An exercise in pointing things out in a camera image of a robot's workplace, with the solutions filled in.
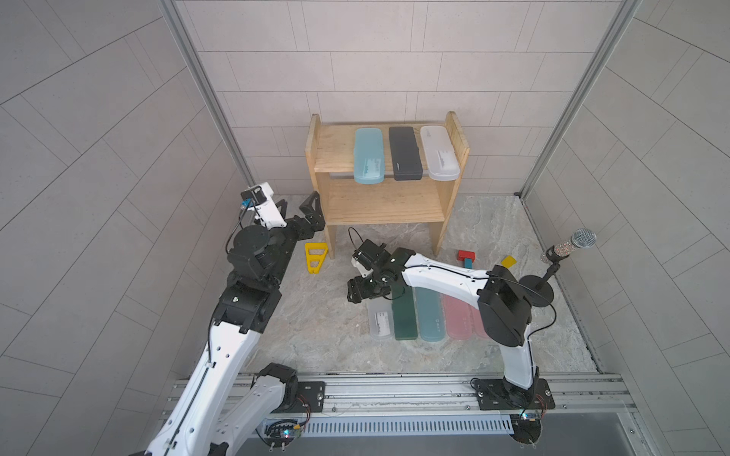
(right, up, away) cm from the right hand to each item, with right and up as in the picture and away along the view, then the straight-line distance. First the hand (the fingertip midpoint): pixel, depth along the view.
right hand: (356, 297), depth 83 cm
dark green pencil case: (+14, -5, +2) cm, 15 cm away
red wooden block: (+37, +10, +16) cm, 41 cm away
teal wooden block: (+38, +8, +13) cm, 41 cm away
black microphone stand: (+57, 0, +6) cm, 58 cm away
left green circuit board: (-16, -27, -18) cm, 36 cm away
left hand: (-8, +29, -22) cm, 37 cm away
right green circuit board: (+43, -29, -14) cm, 54 cm away
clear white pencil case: (+7, -5, +1) cm, 9 cm away
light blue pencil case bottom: (+23, -6, +4) cm, 24 cm away
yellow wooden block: (+52, +8, +15) cm, 55 cm away
